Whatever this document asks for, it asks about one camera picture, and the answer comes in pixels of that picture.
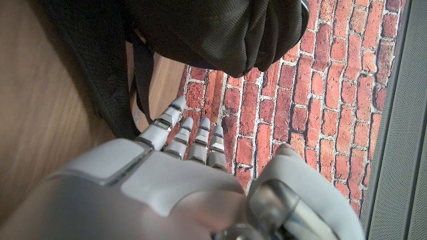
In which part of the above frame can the grey perforated wall panel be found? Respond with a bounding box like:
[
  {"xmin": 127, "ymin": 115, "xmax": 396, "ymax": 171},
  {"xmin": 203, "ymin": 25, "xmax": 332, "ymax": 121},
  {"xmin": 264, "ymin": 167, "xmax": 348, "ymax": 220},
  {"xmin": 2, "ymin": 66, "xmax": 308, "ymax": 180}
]
[{"xmin": 360, "ymin": 0, "xmax": 427, "ymax": 240}]

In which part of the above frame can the red brick print backdrop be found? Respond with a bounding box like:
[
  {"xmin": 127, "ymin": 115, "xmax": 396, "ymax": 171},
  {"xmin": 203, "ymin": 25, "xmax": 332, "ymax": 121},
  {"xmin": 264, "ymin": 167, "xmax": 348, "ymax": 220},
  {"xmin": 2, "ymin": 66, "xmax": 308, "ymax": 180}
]
[{"xmin": 166, "ymin": 0, "xmax": 406, "ymax": 217}]

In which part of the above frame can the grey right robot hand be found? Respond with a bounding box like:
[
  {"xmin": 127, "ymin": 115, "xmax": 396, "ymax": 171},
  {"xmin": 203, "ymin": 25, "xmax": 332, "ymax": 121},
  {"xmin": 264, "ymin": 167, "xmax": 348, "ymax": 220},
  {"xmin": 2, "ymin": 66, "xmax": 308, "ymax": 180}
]
[{"xmin": 0, "ymin": 96, "xmax": 366, "ymax": 240}]

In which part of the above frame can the black backpack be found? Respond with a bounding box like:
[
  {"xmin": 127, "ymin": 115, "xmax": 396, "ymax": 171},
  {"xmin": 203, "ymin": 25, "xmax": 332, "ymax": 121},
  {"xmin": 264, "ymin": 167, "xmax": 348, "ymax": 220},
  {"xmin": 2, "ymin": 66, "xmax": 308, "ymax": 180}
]
[{"xmin": 36, "ymin": 0, "xmax": 311, "ymax": 139}]

